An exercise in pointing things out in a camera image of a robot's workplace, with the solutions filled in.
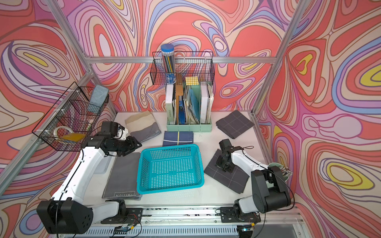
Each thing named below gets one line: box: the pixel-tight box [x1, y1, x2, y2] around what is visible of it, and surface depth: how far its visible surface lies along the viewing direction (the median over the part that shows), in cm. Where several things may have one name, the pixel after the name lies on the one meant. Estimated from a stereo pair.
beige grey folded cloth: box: [125, 110, 162, 143], surface depth 111 cm
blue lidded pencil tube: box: [160, 43, 177, 85], surface depth 78 cm
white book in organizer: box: [200, 84, 209, 124], surface depth 100 cm
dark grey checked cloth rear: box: [215, 110, 255, 139], surface depth 114 cm
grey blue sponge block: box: [87, 84, 110, 114], surface depth 82 cm
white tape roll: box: [53, 125, 74, 138], surface depth 69 cm
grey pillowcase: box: [101, 152, 143, 201], surface depth 84 cm
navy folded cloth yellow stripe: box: [162, 130, 194, 147], surface depth 106 cm
